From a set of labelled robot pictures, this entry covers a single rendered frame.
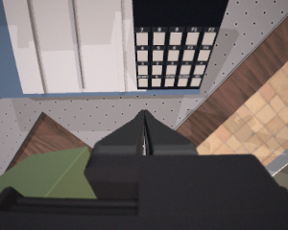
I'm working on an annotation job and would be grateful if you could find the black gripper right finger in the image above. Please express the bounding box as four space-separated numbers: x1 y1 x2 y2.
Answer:
144 109 198 155

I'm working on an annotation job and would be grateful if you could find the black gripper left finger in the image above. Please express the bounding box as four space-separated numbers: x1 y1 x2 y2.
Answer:
89 109 144 157

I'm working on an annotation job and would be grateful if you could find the grey perforated base plate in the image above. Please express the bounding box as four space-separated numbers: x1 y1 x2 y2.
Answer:
0 0 288 175

